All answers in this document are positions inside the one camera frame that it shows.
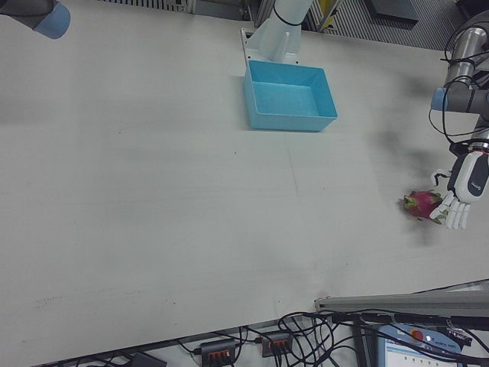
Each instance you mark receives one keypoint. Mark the red dragon fruit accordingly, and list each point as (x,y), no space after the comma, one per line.
(420,202)

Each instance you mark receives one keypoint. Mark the black orange usb hub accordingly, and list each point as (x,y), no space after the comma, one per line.
(217,348)
(277,342)

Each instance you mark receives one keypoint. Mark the light blue plastic bin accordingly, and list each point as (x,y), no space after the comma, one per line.
(282,95)

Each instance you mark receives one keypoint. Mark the robot teach pendant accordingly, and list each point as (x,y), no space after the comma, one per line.
(405,344)

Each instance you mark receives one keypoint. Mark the black equipment box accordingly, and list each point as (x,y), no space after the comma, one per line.
(393,9)

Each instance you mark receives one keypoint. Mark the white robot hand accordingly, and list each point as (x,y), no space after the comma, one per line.
(471,176)

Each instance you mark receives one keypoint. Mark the aluminium profile beam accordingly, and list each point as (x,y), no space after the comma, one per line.
(401,304)

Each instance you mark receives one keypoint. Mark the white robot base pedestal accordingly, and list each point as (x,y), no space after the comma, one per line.
(282,30)

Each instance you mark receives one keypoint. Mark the black power adapter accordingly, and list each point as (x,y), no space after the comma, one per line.
(145,361)

